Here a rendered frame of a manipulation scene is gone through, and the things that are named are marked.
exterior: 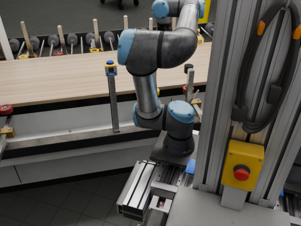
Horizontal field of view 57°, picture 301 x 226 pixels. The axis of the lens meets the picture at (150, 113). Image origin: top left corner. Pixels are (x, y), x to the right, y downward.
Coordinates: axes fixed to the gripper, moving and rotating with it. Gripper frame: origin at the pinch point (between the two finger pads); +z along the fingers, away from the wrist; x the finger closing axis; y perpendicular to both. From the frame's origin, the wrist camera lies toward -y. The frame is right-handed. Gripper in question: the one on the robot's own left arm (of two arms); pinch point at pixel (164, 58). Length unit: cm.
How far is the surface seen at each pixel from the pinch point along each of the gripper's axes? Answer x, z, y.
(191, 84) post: 10.9, 30.1, -29.0
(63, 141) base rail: -63, 62, 16
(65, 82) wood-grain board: -83, 42, -23
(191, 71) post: 10.4, 20.1, -28.7
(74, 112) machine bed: -69, 56, -8
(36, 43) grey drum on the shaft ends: -165, 50, -97
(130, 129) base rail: -26, 62, -9
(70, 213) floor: -66, 132, 25
